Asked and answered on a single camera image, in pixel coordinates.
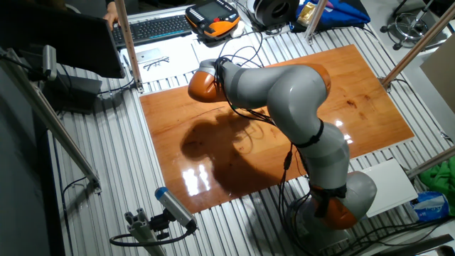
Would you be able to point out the black box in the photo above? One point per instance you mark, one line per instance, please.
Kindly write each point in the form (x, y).
(71, 92)

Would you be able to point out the slim aluminium frame post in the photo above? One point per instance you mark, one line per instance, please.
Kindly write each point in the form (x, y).
(314, 19)

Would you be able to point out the person's hand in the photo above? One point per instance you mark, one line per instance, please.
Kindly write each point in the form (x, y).
(112, 16)

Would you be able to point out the green cloth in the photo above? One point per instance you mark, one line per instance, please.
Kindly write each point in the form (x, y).
(440, 177)

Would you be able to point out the orange-brown wooden board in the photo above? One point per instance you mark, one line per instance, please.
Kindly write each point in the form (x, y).
(170, 117)

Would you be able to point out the blue tissue pack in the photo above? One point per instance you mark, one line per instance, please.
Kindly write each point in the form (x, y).
(430, 206)

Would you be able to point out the low aluminium frame beam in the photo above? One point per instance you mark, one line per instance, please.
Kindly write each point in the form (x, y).
(430, 163)

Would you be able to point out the white paper sheet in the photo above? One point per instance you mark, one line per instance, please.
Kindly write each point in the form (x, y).
(177, 64)
(209, 49)

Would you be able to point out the white computer mouse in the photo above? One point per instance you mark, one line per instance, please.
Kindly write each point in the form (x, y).
(238, 30)

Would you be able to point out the slanted aluminium frame post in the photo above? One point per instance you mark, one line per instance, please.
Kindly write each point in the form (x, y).
(419, 44)

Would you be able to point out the silver smartphone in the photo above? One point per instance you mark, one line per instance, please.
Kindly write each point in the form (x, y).
(149, 55)

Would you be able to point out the black monitor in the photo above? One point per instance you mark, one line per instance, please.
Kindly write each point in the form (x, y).
(71, 39)

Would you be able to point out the black keyboard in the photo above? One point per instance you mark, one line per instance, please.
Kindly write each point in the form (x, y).
(153, 30)

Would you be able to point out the black framed glasses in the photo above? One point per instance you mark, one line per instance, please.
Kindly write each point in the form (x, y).
(156, 63)

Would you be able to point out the white flat plate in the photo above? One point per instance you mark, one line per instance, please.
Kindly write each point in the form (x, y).
(394, 188)

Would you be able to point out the metal stool base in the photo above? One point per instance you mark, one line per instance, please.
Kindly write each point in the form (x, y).
(409, 28)

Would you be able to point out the upright aluminium frame post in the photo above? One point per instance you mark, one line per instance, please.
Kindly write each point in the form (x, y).
(128, 42)

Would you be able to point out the long aluminium frame beam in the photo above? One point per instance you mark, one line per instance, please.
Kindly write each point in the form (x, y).
(53, 121)

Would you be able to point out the grey camera on frame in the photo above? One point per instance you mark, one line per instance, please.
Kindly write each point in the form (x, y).
(49, 62)

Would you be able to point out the gold wrapped packet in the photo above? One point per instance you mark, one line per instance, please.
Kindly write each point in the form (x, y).
(305, 14)

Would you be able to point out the short aluminium profile stand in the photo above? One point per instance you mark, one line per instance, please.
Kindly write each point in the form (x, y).
(142, 231)

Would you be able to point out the blue cloth bag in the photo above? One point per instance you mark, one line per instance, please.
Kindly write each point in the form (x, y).
(345, 12)

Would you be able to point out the orange black teach pendant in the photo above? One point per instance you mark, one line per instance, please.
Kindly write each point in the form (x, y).
(213, 17)

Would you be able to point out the cardboard sheet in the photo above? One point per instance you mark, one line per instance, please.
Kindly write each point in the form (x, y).
(442, 71)

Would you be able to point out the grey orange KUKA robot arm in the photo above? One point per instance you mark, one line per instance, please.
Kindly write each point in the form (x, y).
(291, 92)

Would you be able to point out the grey camera with blue end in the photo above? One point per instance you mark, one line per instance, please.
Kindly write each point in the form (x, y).
(176, 208)

